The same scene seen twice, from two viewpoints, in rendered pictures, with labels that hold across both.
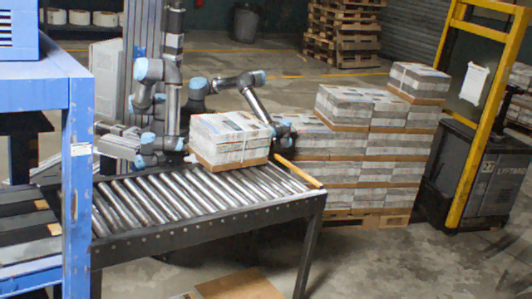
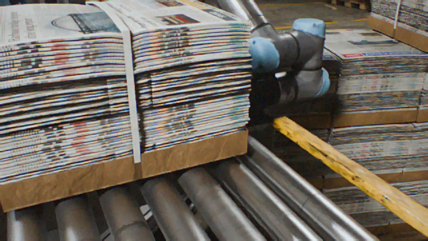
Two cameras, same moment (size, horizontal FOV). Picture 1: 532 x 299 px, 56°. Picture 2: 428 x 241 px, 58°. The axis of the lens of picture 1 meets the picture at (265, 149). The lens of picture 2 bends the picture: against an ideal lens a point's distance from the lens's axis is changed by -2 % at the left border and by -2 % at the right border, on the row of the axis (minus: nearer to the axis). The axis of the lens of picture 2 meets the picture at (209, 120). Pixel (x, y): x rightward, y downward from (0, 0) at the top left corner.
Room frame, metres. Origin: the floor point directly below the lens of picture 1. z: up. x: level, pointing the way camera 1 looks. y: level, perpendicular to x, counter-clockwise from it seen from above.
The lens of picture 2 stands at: (2.10, -0.10, 1.14)
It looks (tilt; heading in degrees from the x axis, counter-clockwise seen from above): 25 degrees down; 15
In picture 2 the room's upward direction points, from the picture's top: straight up
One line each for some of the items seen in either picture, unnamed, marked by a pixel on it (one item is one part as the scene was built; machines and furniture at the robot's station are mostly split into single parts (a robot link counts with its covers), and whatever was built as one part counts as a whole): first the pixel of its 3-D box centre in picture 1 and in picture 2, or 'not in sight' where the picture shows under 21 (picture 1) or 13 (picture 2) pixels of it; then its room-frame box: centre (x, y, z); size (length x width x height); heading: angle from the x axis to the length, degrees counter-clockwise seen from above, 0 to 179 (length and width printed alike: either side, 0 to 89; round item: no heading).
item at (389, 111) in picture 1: (376, 110); not in sight; (3.68, -0.79, 0.95); 0.38 x 0.29 x 0.23; 21
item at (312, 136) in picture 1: (313, 172); (376, 146); (3.52, -0.39, 0.42); 1.17 x 0.39 x 0.83; 112
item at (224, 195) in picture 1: (216, 189); not in sight; (2.30, 0.22, 0.77); 0.47 x 0.05 x 0.05; 40
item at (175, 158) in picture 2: (243, 151); (173, 117); (2.72, 0.13, 0.83); 0.29 x 0.16 x 0.04; 40
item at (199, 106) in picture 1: (195, 104); not in sight; (3.34, 0.54, 0.87); 0.15 x 0.15 x 0.10
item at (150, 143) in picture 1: (150, 144); not in sight; (2.43, 0.61, 0.92); 0.11 x 0.08 x 0.11; 112
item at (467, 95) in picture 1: (469, 74); not in sight; (3.97, -1.48, 1.27); 0.57 x 0.01 x 0.65; 22
